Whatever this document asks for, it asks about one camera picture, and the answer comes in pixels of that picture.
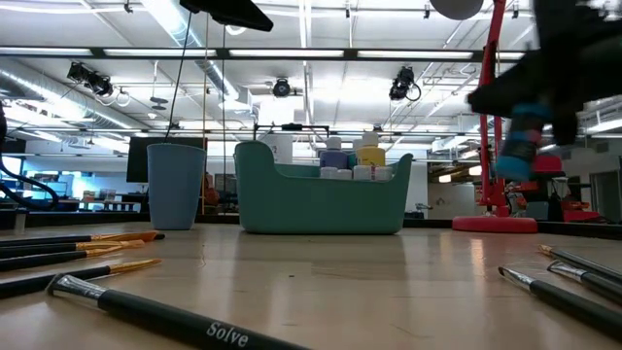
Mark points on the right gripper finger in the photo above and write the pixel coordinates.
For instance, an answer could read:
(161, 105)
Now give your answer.
(568, 124)
(510, 87)

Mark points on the small blue paint bottle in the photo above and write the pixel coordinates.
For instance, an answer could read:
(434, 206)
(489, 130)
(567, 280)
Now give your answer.
(517, 146)

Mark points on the black paintbrush silver ferrule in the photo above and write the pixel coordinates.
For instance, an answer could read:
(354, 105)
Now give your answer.
(170, 321)
(597, 283)
(568, 304)

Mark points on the small turquoise paint bottle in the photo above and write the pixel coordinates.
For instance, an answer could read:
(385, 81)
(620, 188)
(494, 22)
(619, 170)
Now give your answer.
(362, 173)

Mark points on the large light blue paint bottle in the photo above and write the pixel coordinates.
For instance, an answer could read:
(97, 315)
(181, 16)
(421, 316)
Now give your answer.
(353, 158)

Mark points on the large purple paint bottle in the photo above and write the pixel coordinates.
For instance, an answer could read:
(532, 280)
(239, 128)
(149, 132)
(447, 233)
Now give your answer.
(334, 158)

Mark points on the blue plastic cup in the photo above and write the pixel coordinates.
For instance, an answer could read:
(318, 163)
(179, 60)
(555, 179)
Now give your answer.
(175, 189)

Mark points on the small black paint bottle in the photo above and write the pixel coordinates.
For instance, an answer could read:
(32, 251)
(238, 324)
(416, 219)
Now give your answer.
(344, 174)

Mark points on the small brown paint bottle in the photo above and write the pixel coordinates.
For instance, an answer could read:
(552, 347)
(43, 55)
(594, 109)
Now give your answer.
(329, 173)

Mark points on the teal plastic bin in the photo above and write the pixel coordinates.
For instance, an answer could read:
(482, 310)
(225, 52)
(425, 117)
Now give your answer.
(316, 204)

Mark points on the LED light bar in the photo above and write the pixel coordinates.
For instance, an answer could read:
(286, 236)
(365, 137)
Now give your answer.
(221, 53)

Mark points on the red tool cart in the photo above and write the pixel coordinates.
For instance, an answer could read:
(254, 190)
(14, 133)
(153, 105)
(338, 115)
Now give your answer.
(549, 165)

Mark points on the black ceiling spotlight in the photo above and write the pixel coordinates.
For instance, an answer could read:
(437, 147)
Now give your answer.
(281, 88)
(401, 85)
(97, 83)

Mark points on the red desk lamp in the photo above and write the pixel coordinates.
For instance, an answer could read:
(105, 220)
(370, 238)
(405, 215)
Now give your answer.
(493, 223)

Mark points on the white sign board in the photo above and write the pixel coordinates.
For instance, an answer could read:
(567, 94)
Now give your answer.
(279, 148)

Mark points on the black monitor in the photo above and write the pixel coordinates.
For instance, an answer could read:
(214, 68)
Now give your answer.
(137, 160)

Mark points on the silver ventilation duct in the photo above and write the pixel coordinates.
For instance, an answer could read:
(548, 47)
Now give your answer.
(39, 92)

